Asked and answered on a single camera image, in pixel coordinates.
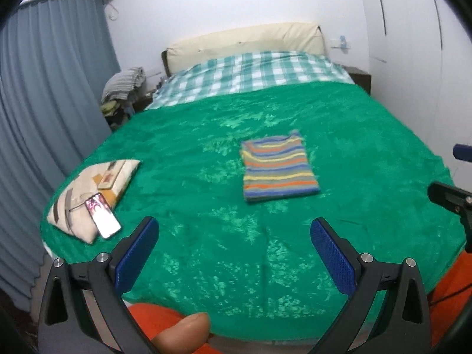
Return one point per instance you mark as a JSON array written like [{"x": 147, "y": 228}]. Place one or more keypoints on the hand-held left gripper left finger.
[{"x": 134, "y": 254}]

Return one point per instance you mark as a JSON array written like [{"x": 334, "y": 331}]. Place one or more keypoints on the green plaid bedsheet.
[{"x": 250, "y": 73}]

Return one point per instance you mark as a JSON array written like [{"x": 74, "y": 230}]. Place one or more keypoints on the grey-blue curtain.
[{"x": 48, "y": 118}]

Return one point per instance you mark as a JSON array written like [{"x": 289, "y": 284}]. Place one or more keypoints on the smartphone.
[{"x": 103, "y": 215}]

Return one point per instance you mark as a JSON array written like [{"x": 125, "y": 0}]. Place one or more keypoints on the pile of clothes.
[{"x": 121, "y": 83}]

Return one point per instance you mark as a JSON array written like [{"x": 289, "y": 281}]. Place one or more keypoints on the striped knit sweater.
[{"x": 276, "y": 169}]

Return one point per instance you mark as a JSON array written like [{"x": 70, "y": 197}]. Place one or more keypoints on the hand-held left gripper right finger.
[{"x": 332, "y": 258}]

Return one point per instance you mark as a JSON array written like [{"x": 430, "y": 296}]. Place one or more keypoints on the dark nightstand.
[
  {"x": 359, "y": 77},
  {"x": 138, "y": 105}
]

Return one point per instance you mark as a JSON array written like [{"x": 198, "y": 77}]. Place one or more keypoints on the person's left hand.
[{"x": 180, "y": 333}]

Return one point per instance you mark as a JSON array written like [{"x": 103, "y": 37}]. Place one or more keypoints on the cream padded headboard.
[{"x": 243, "y": 42}]

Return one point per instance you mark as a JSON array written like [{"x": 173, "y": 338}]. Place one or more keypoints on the green floral blanket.
[{"x": 221, "y": 136}]

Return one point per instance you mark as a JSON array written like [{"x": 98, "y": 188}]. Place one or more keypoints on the white wardrobe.
[{"x": 413, "y": 62}]

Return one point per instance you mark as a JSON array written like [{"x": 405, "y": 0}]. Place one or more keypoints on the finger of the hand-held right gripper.
[
  {"x": 464, "y": 152},
  {"x": 448, "y": 193}
]

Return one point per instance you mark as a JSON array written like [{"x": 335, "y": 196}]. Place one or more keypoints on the cream patterned pillow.
[{"x": 77, "y": 191}]

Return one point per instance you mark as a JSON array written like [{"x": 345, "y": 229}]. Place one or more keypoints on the wall socket with blue plug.
[{"x": 341, "y": 42}]

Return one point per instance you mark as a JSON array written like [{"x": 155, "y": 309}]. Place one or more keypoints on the small flat box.
[{"x": 110, "y": 175}]

